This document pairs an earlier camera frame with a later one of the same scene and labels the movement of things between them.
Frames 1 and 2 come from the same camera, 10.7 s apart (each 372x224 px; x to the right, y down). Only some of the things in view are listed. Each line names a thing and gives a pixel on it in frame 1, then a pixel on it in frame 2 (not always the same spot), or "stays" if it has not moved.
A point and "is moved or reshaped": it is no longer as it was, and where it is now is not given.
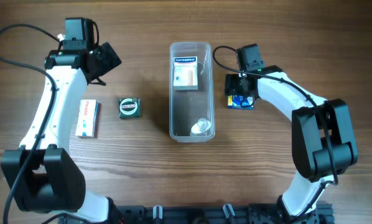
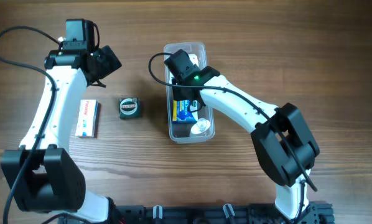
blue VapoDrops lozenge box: [240, 102] is moved or reshaped
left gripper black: [108, 59] stays
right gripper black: [236, 86] to [180, 94]
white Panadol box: [86, 123] stays
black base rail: [199, 214] stays
